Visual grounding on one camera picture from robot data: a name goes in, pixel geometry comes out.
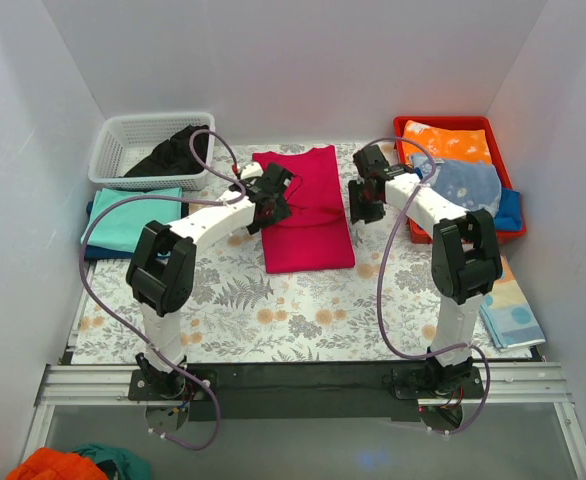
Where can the aluminium frame rail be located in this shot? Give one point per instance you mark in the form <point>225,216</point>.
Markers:
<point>511,382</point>

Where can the floral table mat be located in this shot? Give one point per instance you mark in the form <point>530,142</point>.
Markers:
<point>238,313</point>

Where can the folded teal shirt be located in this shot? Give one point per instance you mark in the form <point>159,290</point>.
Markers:
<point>120,229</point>

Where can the orange patterned shirt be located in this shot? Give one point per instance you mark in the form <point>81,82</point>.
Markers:
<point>463,145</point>

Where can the white plastic basket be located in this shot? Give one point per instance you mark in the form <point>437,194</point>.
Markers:
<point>124,141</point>

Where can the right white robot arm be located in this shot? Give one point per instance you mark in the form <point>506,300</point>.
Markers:
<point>465,263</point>

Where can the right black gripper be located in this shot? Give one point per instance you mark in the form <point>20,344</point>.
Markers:
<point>364,195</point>

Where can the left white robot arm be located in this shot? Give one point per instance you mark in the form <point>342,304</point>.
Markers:
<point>161,271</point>

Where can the folded colourful patterned shirt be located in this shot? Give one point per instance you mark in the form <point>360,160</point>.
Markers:
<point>507,315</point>

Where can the black garment in basket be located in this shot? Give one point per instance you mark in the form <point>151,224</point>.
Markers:
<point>170,158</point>

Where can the orange cloth bottom corner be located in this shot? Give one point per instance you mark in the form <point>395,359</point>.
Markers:
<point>46,463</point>

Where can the folded dark blue shirt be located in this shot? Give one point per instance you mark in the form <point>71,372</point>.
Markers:
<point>100,253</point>

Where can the teal cloth bottom corner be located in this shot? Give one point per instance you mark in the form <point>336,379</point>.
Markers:
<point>115,462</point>

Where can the light blue patterned shirt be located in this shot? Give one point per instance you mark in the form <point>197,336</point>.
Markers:
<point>473,186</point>

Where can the magenta t shirt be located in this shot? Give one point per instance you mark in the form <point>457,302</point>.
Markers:
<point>316,236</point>

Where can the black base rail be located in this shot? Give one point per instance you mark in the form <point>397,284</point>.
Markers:
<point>390,390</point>

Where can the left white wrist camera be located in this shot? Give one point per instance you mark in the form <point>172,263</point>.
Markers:
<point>251,170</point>

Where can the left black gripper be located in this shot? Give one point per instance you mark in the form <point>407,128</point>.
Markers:
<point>271,201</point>

